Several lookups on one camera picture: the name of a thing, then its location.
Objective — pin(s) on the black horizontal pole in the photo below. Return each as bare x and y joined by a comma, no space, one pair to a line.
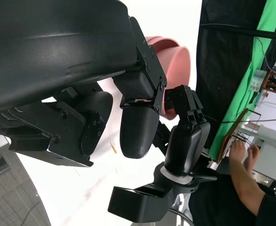
241,29

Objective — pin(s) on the laptop computer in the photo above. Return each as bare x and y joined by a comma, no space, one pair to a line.
232,134

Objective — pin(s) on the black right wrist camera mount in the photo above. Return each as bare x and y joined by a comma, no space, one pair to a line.
133,202

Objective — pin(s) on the green cloth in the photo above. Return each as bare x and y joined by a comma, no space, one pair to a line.
241,89

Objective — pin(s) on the person bare hand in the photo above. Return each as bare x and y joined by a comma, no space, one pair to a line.
238,149
253,156

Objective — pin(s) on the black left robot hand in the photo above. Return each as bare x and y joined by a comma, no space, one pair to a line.
46,54

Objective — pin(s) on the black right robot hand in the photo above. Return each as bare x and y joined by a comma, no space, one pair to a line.
187,146

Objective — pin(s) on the pink plastic bowl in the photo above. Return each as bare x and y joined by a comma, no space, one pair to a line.
178,70
152,41
168,48

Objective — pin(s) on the white desk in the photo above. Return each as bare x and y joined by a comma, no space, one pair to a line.
272,150

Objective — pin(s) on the brown wooden stand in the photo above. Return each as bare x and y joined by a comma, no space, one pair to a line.
273,81

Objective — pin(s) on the person bare forearm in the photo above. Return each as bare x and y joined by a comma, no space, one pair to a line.
244,183

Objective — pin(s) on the black backdrop curtain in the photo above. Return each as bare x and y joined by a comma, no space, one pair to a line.
218,70

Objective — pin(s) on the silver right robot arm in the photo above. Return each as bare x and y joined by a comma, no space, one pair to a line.
178,177

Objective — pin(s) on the small wooden toothpick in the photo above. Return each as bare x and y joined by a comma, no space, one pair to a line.
113,147

